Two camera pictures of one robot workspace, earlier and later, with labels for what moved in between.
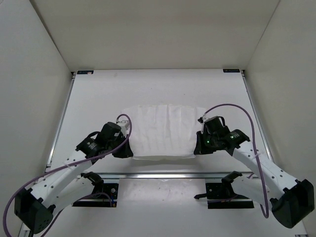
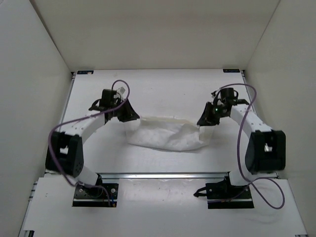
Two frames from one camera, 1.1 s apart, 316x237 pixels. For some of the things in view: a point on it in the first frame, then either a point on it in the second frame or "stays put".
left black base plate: x=105 y=196 stays put
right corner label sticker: x=231 y=70 stays put
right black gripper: x=200 y=149 -> x=206 y=119
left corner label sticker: x=85 y=72 stays put
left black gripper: x=127 y=150 -> x=130 y=113
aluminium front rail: x=175 y=175 stays put
